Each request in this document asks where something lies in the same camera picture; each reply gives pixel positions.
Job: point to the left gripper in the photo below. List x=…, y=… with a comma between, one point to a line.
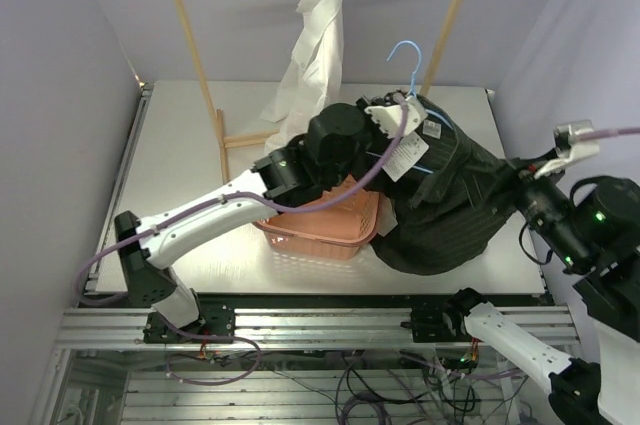
x=380, y=102

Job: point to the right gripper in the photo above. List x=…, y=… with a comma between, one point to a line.
x=522, y=176

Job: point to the blue wire hanger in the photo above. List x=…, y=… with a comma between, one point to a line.
x=403, y=153

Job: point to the white shirt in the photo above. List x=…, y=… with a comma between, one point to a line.
x=313, y=78

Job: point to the dark striped shirt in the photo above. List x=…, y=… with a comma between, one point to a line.
x=444, y=215

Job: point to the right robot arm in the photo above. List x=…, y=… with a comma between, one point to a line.
x=597, y=239

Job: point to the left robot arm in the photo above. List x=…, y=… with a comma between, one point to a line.
x=344, y=148

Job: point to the pink plastic laundry basket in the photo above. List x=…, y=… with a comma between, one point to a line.
x=336, y=233

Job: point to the wooden clothes rack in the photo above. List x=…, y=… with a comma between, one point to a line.
x=225, y=142

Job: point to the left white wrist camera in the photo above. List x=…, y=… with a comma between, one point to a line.
x=401, y=118

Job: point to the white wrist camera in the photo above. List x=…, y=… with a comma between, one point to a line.
x=401, y=118
x=572, y=146

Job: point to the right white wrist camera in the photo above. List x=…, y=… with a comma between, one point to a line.
x=572, y=146

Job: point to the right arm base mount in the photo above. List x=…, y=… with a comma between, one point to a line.
x=427, y=321

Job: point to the aluminium rail frame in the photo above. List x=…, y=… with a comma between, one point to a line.
x=302, y=329

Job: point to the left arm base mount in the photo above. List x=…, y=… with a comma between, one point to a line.
x=216, y=319

